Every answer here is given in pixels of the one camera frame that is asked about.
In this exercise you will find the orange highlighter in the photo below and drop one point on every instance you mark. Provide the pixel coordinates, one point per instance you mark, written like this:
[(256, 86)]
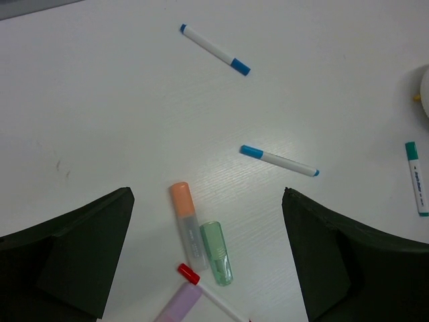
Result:
[(188, 226)]

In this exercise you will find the red capped white marker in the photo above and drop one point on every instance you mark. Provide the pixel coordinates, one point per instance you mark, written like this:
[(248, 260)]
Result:
[(224, 305)]

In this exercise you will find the blue capped white marker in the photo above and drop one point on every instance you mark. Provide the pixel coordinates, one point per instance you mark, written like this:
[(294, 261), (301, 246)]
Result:
[(215, 50)]

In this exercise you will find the purple highlighter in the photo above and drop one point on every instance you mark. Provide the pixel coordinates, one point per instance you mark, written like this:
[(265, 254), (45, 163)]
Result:
[(180, 304)]

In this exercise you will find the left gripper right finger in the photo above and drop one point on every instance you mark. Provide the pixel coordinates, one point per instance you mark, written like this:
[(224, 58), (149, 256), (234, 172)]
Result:
[(349, 271)]

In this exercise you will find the teal capped white marker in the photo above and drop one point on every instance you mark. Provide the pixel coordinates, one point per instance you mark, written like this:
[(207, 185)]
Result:
[(418, 185)]

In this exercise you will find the green highlighter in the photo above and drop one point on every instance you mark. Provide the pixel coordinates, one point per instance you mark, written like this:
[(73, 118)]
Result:
[(216, 250)]

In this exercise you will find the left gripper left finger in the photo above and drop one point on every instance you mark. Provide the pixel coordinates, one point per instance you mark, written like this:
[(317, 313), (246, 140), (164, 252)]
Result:
[(63, 269)]

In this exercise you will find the white round divided organizer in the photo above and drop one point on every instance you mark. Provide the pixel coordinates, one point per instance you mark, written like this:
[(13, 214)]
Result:
[(424, 92)]

